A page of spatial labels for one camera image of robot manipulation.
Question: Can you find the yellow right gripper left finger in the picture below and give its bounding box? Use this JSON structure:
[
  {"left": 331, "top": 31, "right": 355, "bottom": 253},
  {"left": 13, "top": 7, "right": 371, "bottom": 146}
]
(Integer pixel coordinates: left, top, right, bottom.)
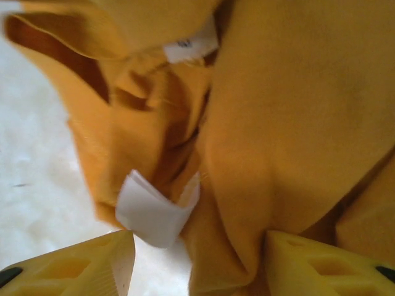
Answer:
[{"left": 0, "top": 229, "right": 137, "bottom": 296}]

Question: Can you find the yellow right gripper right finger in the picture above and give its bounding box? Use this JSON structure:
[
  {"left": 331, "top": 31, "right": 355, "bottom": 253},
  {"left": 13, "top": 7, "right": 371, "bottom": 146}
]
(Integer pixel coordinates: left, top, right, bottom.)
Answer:
[{"left": 265, "top": 229, "right": 395, "bottom": 296}]

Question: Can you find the orange t-shirt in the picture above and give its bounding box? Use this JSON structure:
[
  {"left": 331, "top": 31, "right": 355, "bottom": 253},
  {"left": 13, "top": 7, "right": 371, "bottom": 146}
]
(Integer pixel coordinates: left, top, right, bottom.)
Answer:
[{"left": 2, "top": 0, "right": 395, "bottom": 296}]

